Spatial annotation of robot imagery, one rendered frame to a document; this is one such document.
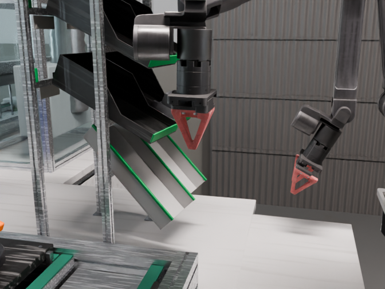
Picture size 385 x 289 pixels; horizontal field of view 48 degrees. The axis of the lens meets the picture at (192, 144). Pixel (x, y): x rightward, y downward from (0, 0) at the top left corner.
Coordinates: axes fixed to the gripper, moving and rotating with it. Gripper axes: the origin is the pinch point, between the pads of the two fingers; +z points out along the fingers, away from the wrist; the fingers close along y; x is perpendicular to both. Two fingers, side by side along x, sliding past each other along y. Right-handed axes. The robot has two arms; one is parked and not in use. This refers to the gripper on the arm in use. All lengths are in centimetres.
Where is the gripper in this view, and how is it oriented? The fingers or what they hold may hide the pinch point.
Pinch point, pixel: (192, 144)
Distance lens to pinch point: 76.2
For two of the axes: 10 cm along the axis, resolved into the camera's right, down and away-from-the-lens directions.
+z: -0.2, 9.6, 2.7
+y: -2.2, 2.6, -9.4
